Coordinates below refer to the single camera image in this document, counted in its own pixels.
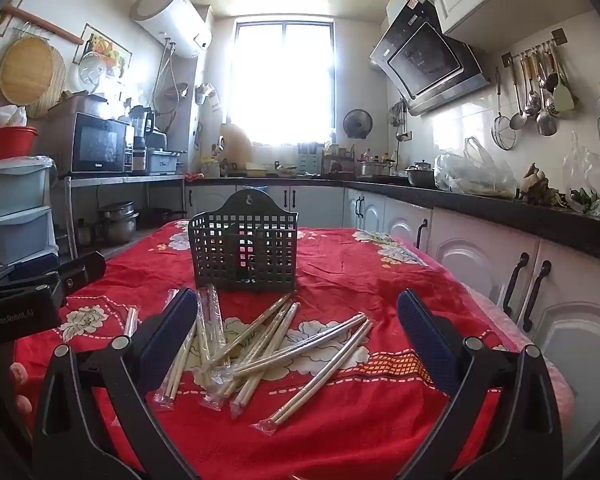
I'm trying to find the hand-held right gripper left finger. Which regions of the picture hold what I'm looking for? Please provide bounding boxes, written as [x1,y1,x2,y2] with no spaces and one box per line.
[31,287,201,480]

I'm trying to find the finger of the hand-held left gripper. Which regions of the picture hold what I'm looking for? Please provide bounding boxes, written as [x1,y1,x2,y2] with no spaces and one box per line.
[56,252,107,295]

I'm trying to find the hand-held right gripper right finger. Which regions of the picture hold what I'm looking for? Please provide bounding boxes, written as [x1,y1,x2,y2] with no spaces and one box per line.
[396,287,563,480]

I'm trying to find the pile of chopsticks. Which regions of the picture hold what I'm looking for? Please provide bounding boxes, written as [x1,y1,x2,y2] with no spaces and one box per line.
[122,284,376,436]

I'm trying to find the grey plastic utensil basket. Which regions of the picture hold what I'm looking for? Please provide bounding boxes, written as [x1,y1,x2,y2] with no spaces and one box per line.
[187,189,300,295]

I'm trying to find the person's left hand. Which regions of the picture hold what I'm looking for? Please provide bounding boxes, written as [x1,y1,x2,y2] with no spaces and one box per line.
[7,360,35,416]

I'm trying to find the stacked steel pots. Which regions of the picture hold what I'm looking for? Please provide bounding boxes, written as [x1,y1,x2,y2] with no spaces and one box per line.
[97,201,140,246]

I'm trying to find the red floral blanket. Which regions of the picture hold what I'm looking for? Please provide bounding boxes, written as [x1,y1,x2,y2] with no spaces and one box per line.
[10,217,576,480]

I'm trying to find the metal shelf table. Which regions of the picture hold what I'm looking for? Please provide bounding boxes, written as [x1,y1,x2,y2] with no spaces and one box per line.
[55,172,188,256]

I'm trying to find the grey plastic drawer unit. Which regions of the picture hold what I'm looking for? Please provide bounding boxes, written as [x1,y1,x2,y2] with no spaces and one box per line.
[0,156,61,268]

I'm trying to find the red plastic basin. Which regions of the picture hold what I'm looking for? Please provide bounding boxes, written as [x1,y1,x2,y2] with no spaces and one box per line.
[0,126,39,163]

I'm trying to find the black kitchen countertop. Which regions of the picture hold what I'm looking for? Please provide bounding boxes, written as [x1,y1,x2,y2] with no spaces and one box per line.
[185,172,600,266]

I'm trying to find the black blender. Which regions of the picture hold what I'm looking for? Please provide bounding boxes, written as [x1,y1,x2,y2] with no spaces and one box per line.
[130,105,156,171]

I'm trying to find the lidded steel pot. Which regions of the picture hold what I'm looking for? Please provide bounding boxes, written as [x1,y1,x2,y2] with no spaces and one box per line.
[405,159,436,188]

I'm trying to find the clear plastic bag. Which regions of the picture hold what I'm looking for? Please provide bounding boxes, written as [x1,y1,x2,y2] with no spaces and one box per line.
[434,136,518,198]

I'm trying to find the white plastic bag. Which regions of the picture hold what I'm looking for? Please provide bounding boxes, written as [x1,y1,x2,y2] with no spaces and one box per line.
[0,105,28,131]

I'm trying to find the steel stock pot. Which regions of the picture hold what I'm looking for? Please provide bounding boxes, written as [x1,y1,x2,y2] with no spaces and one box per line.
[357,157,396,178]

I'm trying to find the round woven tray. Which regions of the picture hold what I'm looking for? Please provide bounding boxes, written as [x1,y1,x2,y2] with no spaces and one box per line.
[27,45,67,120]

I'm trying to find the dried brown roots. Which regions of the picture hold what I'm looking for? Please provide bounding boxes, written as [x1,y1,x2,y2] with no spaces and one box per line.
[519,162,561,206]

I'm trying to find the wooden cutting board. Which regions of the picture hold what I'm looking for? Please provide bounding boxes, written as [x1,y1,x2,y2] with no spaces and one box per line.
[219,122,253,173]

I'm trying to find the white round plastic cover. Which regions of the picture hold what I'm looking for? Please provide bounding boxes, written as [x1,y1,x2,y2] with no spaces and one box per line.
[77,51,106,95]

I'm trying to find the round bamboo board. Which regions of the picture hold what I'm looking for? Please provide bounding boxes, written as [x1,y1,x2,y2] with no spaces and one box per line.
[0,35,56,107]

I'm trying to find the teal cutlery rack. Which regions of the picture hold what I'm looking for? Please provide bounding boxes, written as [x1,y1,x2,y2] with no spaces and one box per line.
[298,142,323,175]

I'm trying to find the bag of green vegetables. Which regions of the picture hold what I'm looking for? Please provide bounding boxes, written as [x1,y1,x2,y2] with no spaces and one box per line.
[562,132,600,218]

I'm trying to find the hanging metal ladles set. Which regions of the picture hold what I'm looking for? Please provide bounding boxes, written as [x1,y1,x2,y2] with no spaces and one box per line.
[491,67,517,151]

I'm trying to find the steel ladle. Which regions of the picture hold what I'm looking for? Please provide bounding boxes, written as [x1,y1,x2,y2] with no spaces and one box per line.
[509,60,528,131]
[522,52,542,117]

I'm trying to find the steel slotted spoon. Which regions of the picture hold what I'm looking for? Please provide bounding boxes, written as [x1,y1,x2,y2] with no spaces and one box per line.
[536,50,558,137]

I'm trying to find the wooden rolling pin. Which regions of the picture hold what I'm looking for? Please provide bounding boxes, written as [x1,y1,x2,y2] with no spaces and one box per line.
[0,4,85,46]

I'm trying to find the white water heater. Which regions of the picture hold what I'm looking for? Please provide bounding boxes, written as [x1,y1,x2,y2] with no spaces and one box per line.
[130,0,213,58]

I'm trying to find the green spatula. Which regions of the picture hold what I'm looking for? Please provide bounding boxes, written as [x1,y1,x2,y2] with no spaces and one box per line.
[550,42,576,113]

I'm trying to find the kitchen window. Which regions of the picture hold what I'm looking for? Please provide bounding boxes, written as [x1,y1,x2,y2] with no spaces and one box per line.
[228,16,337,147]

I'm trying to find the black steel range hood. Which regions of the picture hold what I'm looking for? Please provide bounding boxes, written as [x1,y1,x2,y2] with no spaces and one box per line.
[370,0,491,117]

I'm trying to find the small black wall fan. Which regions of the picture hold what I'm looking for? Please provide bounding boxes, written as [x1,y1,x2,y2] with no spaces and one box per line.
[343,108,373,139]

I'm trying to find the fruit wall picture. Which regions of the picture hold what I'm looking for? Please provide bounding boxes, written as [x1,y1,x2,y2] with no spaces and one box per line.
[82,23,131,78]

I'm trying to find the wall utensil rail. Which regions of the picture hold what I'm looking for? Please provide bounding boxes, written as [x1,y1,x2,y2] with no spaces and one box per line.
[501,28,567,68]

